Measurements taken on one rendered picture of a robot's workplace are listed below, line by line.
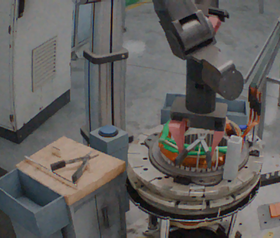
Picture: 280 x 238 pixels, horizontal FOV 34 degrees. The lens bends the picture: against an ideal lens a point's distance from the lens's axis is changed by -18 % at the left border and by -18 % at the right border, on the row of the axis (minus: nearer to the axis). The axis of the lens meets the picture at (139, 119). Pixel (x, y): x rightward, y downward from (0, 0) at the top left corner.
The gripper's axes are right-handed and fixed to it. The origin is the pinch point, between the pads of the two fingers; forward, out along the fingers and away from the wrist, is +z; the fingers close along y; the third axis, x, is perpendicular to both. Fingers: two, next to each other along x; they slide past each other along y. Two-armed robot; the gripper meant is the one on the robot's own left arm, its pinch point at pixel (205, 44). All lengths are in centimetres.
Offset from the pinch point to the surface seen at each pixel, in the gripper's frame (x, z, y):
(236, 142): -3.5, 18.6, 9.6
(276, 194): 48, 41, 25
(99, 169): 0.1, 29.6, -19.2
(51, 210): -16.3, 37.9, -23.8
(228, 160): -4.0, 22.4, 8.6
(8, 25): 159, -13, -160
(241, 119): 34.1, 17.3, 6.7
